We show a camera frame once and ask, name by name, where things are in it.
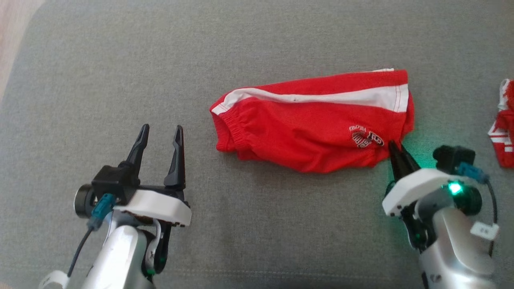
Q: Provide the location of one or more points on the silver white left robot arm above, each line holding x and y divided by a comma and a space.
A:
120, 253

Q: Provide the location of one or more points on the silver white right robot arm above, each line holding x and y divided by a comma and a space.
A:
449, 241

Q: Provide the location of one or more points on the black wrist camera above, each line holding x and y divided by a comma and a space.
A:
451, 157
108, 178

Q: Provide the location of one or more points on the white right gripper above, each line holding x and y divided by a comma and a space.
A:
413, 186

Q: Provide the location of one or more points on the red basketball jersey number 23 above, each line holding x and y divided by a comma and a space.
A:
504, 136

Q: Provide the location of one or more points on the large grey sofa seat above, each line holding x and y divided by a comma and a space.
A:
257, 40

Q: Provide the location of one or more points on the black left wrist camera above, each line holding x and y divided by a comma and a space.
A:
108, 178

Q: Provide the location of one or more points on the red shorts with white stripe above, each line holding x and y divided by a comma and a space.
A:
305, 132

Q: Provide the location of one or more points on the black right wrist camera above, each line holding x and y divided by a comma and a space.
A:
451, 157

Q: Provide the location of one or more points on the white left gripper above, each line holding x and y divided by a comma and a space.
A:
156, 206

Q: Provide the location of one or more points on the teal right camera connector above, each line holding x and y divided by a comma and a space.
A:
472, 171

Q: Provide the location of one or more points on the teal left camera connector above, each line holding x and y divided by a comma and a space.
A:
102, 210

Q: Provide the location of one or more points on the teal camera connector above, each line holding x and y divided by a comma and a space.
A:
472, 171
102, 210

